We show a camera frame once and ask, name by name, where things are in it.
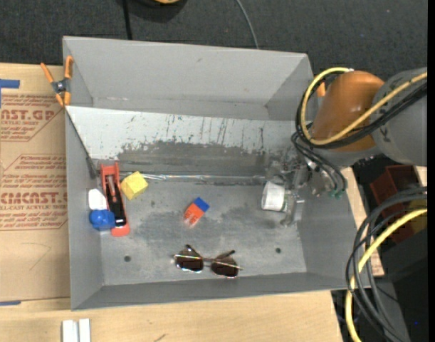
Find yellow block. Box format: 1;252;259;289
120;170;150;201

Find brown cardboard board, red print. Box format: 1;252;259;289
0;61;72;306

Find dark lens sunglasses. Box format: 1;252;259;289
172;244;244;280

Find white paper cup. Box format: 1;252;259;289
261;180;288;213

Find orange and black stapler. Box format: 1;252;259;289
100;161;131;238

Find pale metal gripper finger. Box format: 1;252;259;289
280;194;305;227
268;162;295;185

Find white bottle with blue cap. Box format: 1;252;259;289
88;187;116;232

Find orange and blue small box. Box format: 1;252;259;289
183;196;211;228

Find grey metal bin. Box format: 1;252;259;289
62;36;361;311

